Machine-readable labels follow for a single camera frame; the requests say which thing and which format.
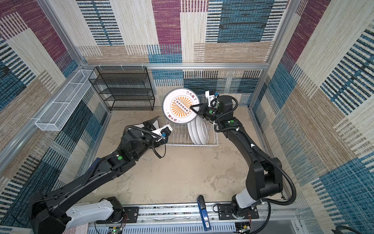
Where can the aluminium mounting rail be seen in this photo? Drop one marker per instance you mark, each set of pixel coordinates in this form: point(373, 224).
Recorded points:
point(184, 218)

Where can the pink calculator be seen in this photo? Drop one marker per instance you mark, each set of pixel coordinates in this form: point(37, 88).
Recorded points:
point(81, 229)

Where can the black mesh shelf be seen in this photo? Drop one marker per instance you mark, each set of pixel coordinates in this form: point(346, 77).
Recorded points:
point(123, 88)

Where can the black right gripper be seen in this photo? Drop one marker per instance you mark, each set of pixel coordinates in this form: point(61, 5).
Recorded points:
point(202, 108)

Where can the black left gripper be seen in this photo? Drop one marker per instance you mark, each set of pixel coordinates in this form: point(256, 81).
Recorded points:
point(147, 127)

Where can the white wire dish rack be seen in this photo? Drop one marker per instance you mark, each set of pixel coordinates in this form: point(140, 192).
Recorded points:
point(180, 135)

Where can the blue stapler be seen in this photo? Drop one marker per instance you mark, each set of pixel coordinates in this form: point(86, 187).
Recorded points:
point(203, 213)

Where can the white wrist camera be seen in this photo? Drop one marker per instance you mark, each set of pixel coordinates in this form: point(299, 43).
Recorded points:
point(212, 98)
point(164, 131)

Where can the white round plate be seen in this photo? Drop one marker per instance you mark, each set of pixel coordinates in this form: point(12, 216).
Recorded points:
point(195, 132)
point(202, 130)
point(191, 133)
point(177, 104)

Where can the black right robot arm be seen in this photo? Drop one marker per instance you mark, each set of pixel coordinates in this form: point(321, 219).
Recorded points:
point(264, 179)

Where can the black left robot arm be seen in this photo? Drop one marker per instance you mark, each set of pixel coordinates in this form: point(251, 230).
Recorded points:
point(57, 211)

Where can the blue book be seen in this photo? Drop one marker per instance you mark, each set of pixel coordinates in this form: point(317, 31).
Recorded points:
point(94, 165)

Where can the white mesh wall basket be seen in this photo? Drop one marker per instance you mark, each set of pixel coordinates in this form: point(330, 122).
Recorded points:
point(62, 107)

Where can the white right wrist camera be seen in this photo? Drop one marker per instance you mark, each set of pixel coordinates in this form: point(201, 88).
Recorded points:
point(212, 98)

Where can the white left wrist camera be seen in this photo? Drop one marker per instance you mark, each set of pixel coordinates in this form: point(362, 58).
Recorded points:
point(164, 131)

